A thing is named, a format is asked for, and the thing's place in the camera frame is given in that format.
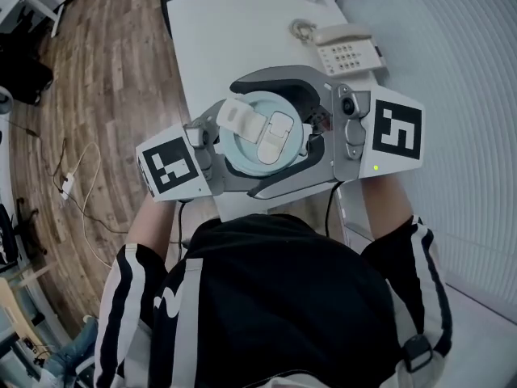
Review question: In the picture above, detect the white desk telephone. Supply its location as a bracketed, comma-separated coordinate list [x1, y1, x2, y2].
[313, 23, 385, 77]

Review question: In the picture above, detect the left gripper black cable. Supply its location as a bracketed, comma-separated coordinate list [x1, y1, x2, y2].
[176, 200, 191, 259]

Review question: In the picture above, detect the person's left forearm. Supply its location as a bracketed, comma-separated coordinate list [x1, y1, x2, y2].
[124, 194, 181, 267]

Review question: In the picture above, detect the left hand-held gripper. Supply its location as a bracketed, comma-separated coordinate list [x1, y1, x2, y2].
[136, 99, 266, 204]

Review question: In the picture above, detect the black office chair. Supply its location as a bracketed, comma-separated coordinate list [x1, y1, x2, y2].
[160, 0, 191, 40]
[0, 30, 54, 105]

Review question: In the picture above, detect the black strap buckle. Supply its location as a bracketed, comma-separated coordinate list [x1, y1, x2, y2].
[403, 335, 435, 373]

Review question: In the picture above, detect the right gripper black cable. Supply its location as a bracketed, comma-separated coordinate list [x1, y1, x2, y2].
[324, 179, 345, 238]

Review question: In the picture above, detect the person's black striped top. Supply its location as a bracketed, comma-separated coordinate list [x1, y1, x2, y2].
[93, 213, 453, 388]

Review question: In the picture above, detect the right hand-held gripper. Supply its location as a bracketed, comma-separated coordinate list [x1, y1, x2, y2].
[229, 65, 427, 201]

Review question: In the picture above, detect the coiled telephone cord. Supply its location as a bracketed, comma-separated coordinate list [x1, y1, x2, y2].
[288, 19, 318, 42]

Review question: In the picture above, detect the person's right forearm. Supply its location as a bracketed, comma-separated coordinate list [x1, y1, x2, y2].
[357, 174, 415, 243]

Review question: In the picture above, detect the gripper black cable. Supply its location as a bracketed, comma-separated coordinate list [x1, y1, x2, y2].
[324, 179, 345, 238]
[176, 200, 191, 259]

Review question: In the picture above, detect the white power strip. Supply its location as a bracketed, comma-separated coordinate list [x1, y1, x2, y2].
[59, 171, 76, 201]

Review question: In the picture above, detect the white cable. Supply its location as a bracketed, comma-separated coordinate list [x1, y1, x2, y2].
[68, 141, 115, 271]

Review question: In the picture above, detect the light blue flip-top cup lid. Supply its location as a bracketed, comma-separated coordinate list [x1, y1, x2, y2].
[216, 90, 305, 178]

